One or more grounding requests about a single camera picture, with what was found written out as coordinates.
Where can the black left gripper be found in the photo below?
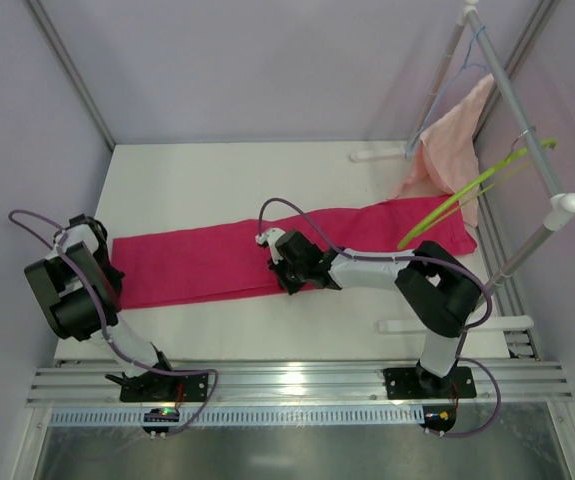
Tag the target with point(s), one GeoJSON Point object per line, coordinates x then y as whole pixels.
{"type": "Point", "coordinates": [112, 273]}

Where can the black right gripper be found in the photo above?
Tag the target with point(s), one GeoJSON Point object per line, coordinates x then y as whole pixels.
{"type": "Point", "coordinates": [284, 273]}

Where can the pink trousers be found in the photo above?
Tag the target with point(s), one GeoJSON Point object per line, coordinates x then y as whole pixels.
{"type": "Point", "coordinates": [224, 262]}

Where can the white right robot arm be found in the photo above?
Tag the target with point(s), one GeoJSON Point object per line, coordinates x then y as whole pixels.
{"type": "Point", "coordinates": [439, 290]}

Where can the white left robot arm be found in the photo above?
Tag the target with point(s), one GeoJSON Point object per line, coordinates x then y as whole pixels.
{"type": "Point", "coordinates": [78, 291]}

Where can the green plastic hanger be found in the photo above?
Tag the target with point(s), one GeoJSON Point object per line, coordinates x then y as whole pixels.
{"type": "Point", "coordinates": [502, 171]}

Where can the left electronics board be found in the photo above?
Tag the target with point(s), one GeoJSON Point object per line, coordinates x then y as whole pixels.
{"type": "Point", "coordinates": [158, 422]}

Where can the electronics board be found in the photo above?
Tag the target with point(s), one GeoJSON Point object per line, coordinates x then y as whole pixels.
{"type": "Point", "coordinates": [438, 419]}
{"type": "Point", "coordinates": [158, 422]}

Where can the light pink towel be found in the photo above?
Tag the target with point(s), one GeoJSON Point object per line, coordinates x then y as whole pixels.
{"type": "Point", "coordinates": [445, 161]}

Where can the right electronics board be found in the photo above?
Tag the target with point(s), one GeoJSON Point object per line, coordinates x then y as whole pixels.
{"type": "Point", "coordinates": [438, 419]}

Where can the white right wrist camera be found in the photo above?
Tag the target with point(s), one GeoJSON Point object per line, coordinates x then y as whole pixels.
{"type": "Point", "coordinates": [269, 239]}

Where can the aluminium front rail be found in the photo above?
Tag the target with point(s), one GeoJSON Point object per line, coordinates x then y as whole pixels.
{"type": "Point", "coordinates": [294, 383]}

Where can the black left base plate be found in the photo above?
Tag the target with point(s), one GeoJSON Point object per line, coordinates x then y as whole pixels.
{"type": "Point", "coordinates": [150, 387]}

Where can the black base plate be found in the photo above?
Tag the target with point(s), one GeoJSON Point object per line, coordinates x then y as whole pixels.
{"type": "Point", "coordinates": [414, 383]}
{"type": "Point", "coordinates": [150, 387]}

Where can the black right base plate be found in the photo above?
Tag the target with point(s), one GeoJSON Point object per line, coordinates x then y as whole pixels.
{"type": "Point", "coordinates": [414, 383]}

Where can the slotted cable duct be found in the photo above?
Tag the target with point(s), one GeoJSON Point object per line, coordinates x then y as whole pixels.
{"type": "Point", "coordinates": [245, 416]}

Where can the white clothes rack frame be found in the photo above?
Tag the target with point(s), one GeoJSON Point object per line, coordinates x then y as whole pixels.
{"type": "Point", "coordinates": [395, 48]}

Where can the blue wire hanger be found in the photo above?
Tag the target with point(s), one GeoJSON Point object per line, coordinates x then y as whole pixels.
{"type": "Point", "coordinates": [443, 87]}

